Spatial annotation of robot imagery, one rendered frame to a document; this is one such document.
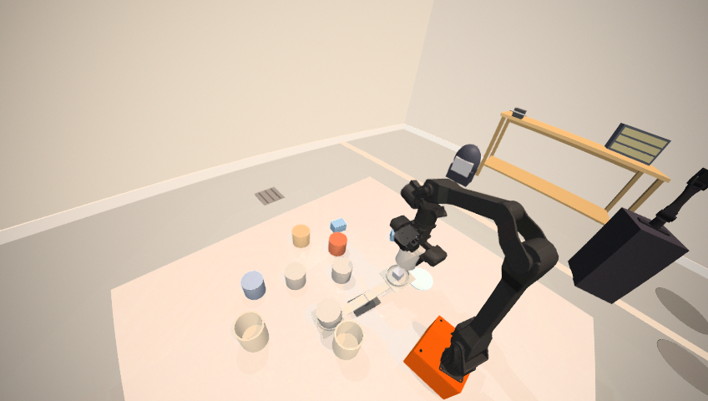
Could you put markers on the orange cylinder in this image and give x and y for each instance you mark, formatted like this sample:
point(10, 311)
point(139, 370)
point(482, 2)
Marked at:
point(337, 244)

